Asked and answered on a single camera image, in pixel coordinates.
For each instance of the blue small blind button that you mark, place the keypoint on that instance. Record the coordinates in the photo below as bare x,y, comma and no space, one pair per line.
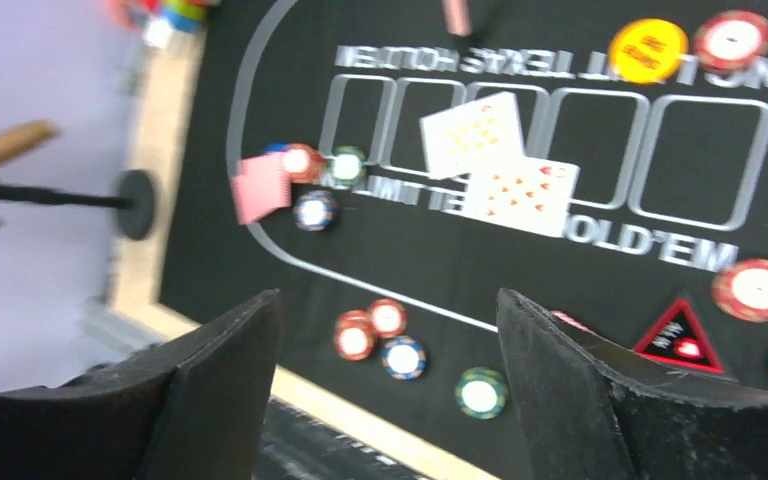
275,148

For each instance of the colourful toy block stack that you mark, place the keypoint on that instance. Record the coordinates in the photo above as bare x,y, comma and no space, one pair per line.
164,25

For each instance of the ten of diamonds card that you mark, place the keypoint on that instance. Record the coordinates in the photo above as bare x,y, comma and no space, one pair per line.
456,140

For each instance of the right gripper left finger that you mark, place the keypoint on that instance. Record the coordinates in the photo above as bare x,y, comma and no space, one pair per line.
191,408

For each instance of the black poker table mat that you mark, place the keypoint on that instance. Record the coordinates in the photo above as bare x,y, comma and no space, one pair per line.
673,187

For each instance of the red poker chip stack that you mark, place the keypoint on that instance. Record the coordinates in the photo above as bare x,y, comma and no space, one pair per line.
354,337

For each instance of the single red poker chip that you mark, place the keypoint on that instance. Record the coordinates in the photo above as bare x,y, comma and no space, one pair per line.
302,163

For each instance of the red hearts face card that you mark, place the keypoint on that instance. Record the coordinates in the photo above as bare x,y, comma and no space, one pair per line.
522,193

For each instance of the yellow big blind button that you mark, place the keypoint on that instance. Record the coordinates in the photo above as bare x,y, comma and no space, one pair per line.
647,51

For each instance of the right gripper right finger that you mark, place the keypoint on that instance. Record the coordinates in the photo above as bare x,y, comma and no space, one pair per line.
591,409

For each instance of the single playing card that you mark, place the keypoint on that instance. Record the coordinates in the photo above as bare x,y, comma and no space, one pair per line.
259,187

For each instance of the black red all-in triangle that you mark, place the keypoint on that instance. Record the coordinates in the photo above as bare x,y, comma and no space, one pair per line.
677,339

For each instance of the blue poker chip stack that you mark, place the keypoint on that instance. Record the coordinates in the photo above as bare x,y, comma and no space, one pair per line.
404,358

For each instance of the green poker chip stack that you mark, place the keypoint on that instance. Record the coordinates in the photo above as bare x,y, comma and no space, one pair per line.
481,393

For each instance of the single green poker chip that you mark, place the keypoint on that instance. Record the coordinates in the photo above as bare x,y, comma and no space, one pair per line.
347,166

